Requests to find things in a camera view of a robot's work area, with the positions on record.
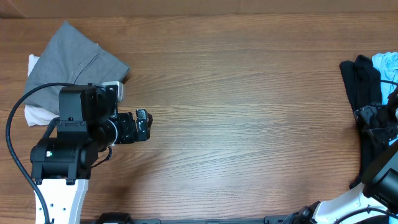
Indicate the black t-shirt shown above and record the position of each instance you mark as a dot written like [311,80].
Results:
[363,87]

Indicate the white folded cloth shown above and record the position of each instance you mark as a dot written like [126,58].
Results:
[35,115]

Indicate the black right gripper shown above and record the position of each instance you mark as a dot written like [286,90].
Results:
[367,114]

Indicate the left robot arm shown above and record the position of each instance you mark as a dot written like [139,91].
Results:
[89,123]

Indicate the light blue t-shirt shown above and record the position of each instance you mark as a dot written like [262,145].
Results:
[386,64]

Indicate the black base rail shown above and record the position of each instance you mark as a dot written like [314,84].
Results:
[127,218]

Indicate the grey folded trousers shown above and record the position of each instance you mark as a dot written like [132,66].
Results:
[70,57]

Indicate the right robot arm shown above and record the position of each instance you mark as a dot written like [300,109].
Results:
[376,195]

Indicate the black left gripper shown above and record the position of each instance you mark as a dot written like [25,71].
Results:
[129,135]

